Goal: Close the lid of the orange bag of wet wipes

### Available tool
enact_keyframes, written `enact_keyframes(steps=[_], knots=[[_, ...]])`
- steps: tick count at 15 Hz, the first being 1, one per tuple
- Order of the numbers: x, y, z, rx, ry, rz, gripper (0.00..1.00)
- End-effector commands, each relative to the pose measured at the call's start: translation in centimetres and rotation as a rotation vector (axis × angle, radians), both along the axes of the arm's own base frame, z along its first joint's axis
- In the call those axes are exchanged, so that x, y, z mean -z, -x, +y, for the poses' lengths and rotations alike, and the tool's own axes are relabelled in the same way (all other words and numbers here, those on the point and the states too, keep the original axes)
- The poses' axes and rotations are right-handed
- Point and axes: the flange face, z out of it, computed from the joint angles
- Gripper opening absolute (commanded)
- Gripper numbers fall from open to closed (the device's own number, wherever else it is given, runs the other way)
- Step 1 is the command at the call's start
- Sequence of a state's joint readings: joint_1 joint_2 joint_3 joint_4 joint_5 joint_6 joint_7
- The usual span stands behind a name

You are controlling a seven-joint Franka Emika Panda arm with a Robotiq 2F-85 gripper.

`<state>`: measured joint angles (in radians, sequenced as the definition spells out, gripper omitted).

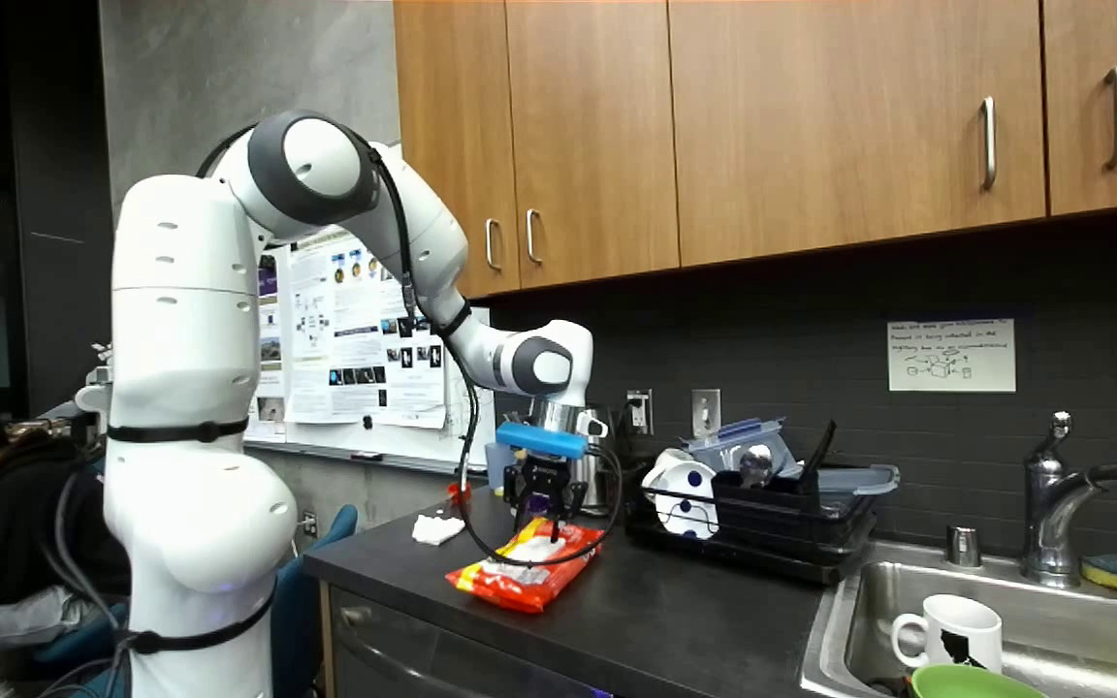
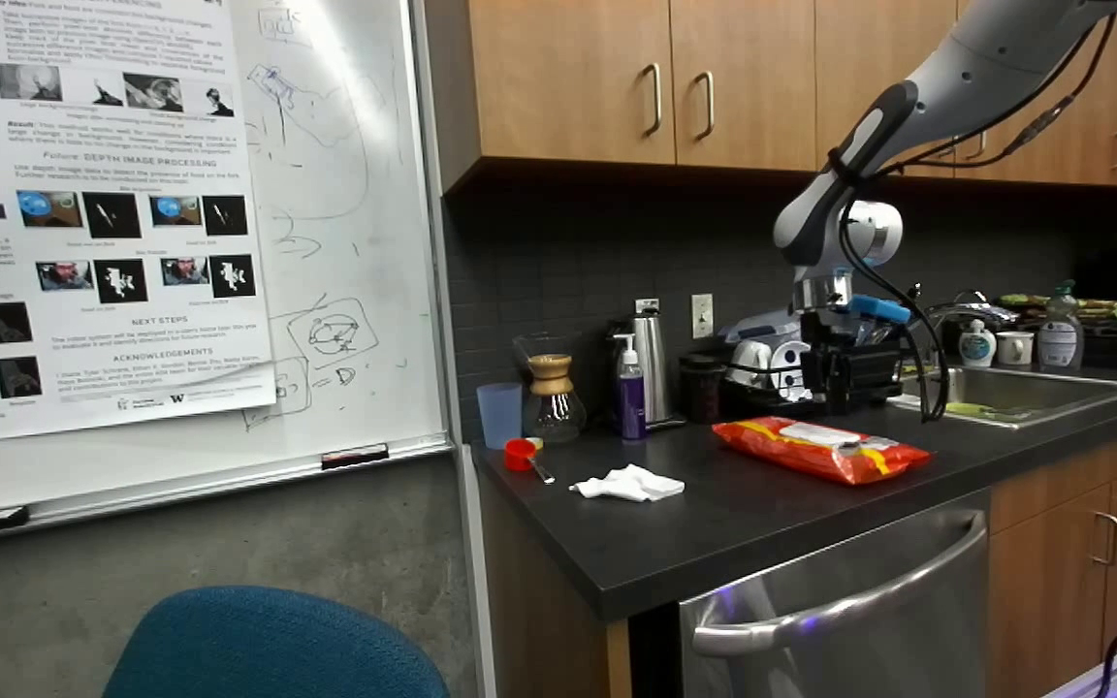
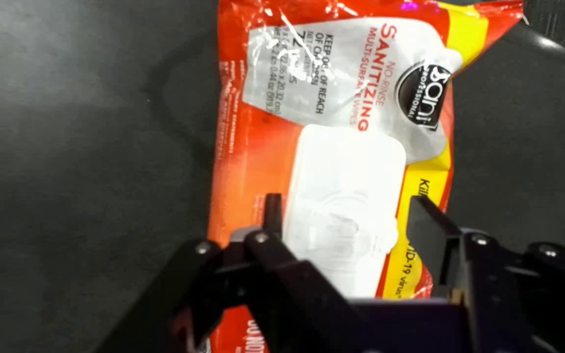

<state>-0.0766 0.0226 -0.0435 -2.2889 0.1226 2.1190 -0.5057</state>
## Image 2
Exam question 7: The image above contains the purple bottle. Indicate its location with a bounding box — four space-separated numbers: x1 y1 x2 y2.
611 334 653 447

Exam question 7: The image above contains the black dish rack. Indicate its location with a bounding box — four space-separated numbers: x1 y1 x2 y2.
710 325 902 417

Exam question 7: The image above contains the small metal cup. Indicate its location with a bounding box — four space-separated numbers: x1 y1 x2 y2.
997 325 1038 373

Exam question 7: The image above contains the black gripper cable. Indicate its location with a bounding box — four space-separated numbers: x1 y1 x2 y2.
835 217 959 423

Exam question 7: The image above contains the orange wet wipes bag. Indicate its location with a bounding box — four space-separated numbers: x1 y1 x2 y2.
710 416 936 492

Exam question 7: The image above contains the metal dishwasher handle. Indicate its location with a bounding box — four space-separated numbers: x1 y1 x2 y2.
685 507 988 660

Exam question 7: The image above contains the small white jar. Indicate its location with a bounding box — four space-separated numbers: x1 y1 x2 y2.
953 314 1002 373

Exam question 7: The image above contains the clear soap bottle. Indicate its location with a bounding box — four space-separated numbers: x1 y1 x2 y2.
1031 281 1088 374

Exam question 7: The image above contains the white crumpled tissue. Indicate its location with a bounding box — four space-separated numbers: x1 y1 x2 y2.
565 461 689 507

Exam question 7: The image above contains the blue chair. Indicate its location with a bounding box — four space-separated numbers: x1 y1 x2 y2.
102 584 454 698

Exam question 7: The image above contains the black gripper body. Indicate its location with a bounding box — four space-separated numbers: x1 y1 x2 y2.
822 314 906 373

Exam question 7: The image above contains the jar with yellow lid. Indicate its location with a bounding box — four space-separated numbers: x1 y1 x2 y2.
521 348 591 448

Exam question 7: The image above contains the orange measuring cup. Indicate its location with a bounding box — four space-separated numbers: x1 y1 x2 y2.
499 432 562 487

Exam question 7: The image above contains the black cup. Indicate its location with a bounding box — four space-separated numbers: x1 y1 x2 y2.
675 337 730 427

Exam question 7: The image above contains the wooden upper cabinet door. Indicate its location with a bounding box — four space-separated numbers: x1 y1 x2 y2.
669 0 822 175
814 0 963 178
959 10 1117 193
467 0 675 170

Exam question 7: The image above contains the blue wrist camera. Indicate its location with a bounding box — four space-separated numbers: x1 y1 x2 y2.
844 292 916 328

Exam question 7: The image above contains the steel sink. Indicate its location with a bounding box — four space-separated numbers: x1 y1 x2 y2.
898 365 1117 432

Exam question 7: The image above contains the stainless steel dishwasher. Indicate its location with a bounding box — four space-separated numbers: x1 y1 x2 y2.
675 487 991 698

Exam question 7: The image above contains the metal cabinet door handle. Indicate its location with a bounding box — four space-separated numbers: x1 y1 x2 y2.
1088 507 1117 571
689 67 716 147
635 58 666 144

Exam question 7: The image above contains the metal faucet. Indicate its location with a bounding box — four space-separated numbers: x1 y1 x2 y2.
940 292 1022 334

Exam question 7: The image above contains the whiteboard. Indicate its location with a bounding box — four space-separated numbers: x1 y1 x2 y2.
0 0 459 538

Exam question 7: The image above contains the blue plastic cup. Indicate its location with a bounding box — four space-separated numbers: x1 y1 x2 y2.
472 378 529 453

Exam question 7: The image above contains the research poster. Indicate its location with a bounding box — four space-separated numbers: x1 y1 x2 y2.
0 0 279 448

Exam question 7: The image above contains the white wall outlet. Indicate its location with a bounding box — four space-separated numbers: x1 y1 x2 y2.
685 292 716 345

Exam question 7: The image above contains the steel thermos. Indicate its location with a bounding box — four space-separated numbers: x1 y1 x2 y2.
633 293 669 432

